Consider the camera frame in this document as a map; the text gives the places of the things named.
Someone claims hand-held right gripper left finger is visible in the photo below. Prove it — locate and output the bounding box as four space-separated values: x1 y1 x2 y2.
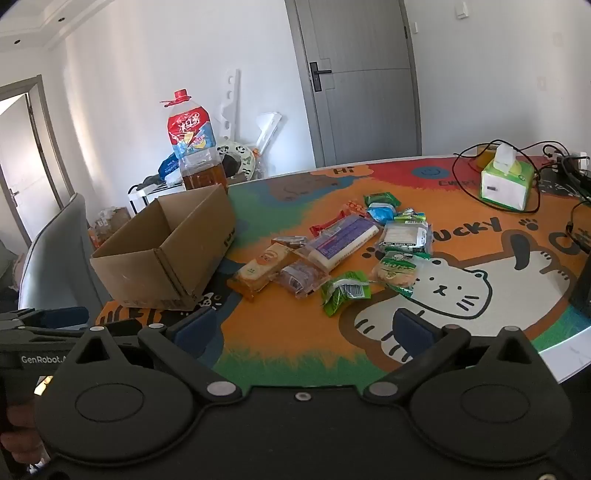
60 306 244 403

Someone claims blue snack packet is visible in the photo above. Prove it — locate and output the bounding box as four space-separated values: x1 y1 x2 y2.
367 205 398 226

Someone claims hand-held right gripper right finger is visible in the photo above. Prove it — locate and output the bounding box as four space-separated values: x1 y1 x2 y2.
364 308 551 403

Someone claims long purple white snack packet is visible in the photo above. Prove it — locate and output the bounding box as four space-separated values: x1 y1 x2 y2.
295 214 380 273

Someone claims brown cardboard box with logo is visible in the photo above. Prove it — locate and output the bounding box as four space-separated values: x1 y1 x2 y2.
89 206 133 246

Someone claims flat green snack packet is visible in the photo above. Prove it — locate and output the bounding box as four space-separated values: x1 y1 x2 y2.
363 192 402 209

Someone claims grey framed side door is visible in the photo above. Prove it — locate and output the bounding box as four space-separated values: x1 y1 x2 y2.
0 76 75 260

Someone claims blue plastic bag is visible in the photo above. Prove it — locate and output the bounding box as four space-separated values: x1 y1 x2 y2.
158 154 184 184

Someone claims red snack packet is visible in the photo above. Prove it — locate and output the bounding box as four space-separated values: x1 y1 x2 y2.
309 208 352 237

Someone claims person's left hand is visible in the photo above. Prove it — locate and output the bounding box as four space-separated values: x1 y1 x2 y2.
0 401 49 468

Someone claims green snack packet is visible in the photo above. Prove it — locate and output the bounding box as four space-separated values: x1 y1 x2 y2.
363 192 402 209
320 271 373 318

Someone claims long black looped cable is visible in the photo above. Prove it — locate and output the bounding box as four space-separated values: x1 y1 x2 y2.
451 140 562 214

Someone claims green striped candy packet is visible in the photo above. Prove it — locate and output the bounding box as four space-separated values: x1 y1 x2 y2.
394 208 430 225

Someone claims green round biscuit packet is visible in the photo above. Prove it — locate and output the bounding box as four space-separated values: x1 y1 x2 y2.
371 251 433 299

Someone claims white cracker packet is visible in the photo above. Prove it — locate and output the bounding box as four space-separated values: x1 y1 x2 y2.
376 220 435 257

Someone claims grey chair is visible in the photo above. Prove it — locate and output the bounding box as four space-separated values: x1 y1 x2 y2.
17 192 110 320

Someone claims large cooking oil bottle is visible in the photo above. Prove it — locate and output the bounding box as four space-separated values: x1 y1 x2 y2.
160 89 230 195

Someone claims white board with holes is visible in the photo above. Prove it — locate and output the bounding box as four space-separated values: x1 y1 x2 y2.
216 69 242 140

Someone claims panda print bag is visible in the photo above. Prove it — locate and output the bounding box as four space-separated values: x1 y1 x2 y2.
216 136 260 179

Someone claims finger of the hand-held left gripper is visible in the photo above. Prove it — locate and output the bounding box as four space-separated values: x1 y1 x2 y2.
0 306 90 332

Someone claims colourful cat print table mat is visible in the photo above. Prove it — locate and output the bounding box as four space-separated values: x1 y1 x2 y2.
95 154 591 391

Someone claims orange cake packet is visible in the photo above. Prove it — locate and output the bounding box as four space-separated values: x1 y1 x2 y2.
226 243 301 302

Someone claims white plastic sheet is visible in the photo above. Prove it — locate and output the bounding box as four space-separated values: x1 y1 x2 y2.
255 112 284 154

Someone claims black door handle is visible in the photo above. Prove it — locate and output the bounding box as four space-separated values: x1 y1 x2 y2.
308 60 334 92

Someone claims black power strip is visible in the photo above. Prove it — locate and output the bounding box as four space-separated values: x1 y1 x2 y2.
551 154 591 200

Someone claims green white tissue box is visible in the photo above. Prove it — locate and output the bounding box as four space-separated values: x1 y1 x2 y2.
479 142 534 212

